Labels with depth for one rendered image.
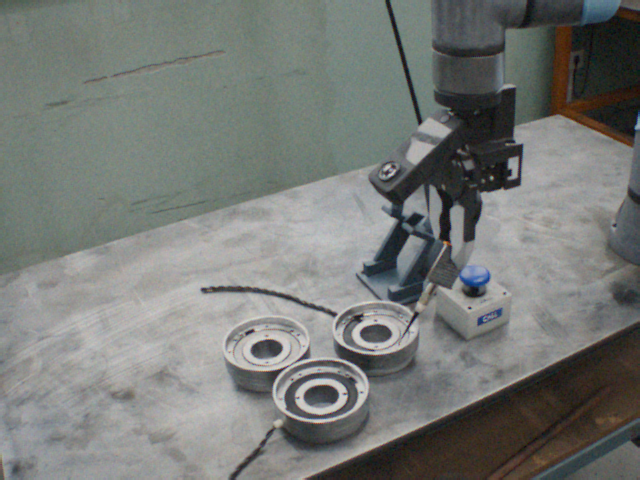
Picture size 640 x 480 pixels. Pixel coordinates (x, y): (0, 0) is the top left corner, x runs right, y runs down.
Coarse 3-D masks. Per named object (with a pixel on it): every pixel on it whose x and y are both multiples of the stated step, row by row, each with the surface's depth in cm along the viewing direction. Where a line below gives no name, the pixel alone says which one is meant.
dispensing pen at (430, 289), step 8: (440, 240) 83; (432, 248) 83; (440, 248) 82; (432, 256) 83; (424, 264) 84; (432, 264) 83; (424, 272) 83; (432, 288) 84; (424, 296) 84; (424, 304) 84; (416, 312) 85; (408, 328) 86
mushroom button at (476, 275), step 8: (472, 264) 92; (464, 272) 91; (472, 272) 90; (480, 272) 90; (488, 272) 91; (464, 280) 90; (472, 280) 89; (480, 280) 89; (488, 280) 90; (472, 288) 92
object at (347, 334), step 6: (354, 318) 91; (348, 324) 90; (354, 324) 90; (348, 330) 89; (342, 336) 88; (348, 336) 89; (348, 342) 88; (354, 342) 87; (354, 348) 87; (360, 348) 86; (366, 348) 86
